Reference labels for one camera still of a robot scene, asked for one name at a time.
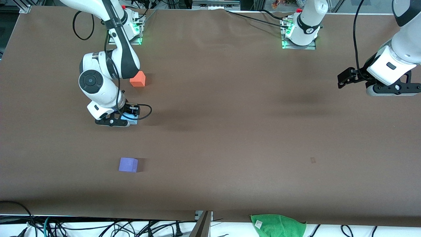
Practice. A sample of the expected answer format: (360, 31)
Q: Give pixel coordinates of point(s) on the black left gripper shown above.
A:
(361, 74)

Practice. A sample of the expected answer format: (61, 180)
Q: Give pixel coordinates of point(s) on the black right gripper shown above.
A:
(128, 109)

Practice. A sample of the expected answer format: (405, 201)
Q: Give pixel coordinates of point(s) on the light blue foam block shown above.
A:
(133, 120)

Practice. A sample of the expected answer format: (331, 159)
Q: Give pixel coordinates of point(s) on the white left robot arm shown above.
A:
(408, 42)

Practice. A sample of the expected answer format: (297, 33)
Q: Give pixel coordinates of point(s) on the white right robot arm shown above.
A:
(98, 82)

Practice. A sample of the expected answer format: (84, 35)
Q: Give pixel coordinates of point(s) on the orange foam block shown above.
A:
(140, 81)

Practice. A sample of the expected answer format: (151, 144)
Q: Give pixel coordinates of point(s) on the purple foam block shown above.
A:
(127, 164)

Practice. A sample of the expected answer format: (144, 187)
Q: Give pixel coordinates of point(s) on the colourful toy figure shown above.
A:
(279, 4)

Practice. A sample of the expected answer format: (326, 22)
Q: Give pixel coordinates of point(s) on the brown paper table cover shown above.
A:
(230, 148)

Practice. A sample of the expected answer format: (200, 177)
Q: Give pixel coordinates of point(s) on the small white socket box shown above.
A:
(198, 215)

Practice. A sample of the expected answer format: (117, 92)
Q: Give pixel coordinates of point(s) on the grey metal box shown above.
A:
(215, 5)

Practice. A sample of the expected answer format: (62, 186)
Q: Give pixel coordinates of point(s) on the green cloth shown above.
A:
(279, 227)

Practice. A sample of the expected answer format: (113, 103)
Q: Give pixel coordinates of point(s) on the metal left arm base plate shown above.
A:
(312, 47)

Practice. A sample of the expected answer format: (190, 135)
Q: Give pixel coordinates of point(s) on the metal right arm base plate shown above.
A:
(136, 39)

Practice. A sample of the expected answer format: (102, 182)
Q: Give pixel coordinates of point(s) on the grey metal bracket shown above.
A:
(202, 228)

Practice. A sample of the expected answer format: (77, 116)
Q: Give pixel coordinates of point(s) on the aluminium frame profile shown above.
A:
(24, 9)

